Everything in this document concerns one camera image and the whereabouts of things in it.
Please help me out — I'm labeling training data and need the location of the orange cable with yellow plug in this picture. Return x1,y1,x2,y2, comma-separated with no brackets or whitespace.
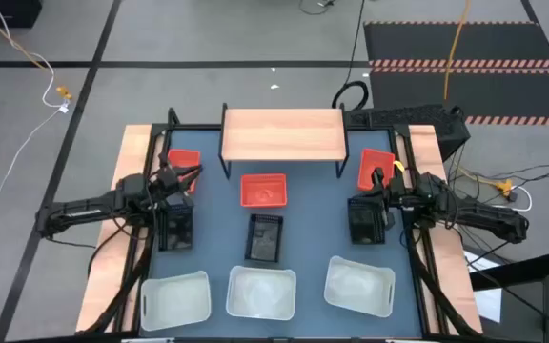
0,0,73,101

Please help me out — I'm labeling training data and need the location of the wooden shelf with black frame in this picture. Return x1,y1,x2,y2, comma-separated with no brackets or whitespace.
218,102,351,181

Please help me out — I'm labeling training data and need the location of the black base cable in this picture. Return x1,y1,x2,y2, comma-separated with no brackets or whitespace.
86,216,135,280

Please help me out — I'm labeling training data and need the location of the black perforated computer tower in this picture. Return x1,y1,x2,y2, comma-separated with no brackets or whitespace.
343,103,472,163

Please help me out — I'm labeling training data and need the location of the thick black coiled cable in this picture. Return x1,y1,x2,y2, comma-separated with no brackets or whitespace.
331,0,370,111

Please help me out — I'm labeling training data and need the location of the white plastic bin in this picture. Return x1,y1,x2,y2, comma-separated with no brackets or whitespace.
323,255,397,319
139,270,213,333
225,265,298,321

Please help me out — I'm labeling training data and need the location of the yellow power plug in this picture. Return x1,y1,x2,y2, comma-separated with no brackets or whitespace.
492,177,515,197

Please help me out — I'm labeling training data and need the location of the white paper sheet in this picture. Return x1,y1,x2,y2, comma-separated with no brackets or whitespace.
463,250,503,324

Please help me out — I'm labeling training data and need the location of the black box on floor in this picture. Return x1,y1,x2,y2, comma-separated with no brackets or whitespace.
0,0,43,29

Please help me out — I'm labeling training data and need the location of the black beam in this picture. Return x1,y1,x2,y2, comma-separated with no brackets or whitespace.
468,250,549,292

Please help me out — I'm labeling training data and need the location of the black plastic basket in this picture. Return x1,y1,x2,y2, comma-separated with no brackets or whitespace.
244,213,285,264
158,192,194,252
347,195,390,246

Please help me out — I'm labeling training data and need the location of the thin black floor cable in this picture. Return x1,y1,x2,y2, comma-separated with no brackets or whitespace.
297,0,337,15

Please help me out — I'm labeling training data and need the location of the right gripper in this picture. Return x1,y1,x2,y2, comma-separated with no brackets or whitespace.
372,166,423,211

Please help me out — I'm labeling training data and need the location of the black striped floor mat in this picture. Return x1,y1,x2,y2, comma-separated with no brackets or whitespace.
362,20,549,128

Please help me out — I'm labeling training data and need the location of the white floor cable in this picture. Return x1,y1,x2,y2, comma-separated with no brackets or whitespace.
0,0,71,215

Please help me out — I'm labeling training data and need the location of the short white cable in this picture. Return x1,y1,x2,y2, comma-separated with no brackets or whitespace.
510,185,534,213

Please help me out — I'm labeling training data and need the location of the orange plastic basket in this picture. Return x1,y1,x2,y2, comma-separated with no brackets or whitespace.
356,148,397,192
167,148,203,195
239,172,289,210

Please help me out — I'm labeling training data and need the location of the yellow hanging cable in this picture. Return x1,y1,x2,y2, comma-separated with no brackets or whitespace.
443,0,472,101

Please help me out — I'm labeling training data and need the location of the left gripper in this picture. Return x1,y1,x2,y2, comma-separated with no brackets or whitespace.
152,164,205,199

